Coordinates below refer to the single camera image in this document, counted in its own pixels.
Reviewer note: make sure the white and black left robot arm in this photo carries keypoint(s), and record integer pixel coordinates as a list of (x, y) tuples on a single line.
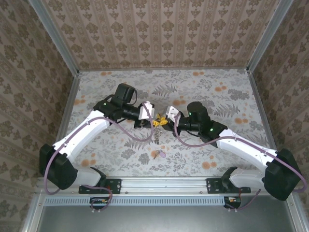
[(82, 135)]

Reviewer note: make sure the aluminium frame rail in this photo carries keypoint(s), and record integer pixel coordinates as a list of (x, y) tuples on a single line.
[(299, 218), (70, 96), (262, 108), (30, 222), (164, 69)]

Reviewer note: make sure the key with purple cap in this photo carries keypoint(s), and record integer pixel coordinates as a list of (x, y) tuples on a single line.
[(162, 153)]

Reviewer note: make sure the aluminium frame post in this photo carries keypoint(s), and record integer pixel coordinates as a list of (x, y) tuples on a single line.
[(53, 36), (271, 36)]

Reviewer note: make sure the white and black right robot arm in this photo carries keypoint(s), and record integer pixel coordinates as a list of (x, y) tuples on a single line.
[(241, 145)]

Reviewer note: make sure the grey metal panel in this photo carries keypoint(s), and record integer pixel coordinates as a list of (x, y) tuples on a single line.
[(164, 220)]

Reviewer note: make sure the wide aluminium mounting rail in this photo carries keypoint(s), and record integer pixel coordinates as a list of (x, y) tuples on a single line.
[(164, 183)]

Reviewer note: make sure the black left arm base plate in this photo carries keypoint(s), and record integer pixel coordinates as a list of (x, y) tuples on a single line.
[(116, 186)]

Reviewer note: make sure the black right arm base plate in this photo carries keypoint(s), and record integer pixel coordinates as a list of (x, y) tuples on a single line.
[(212, 186)]

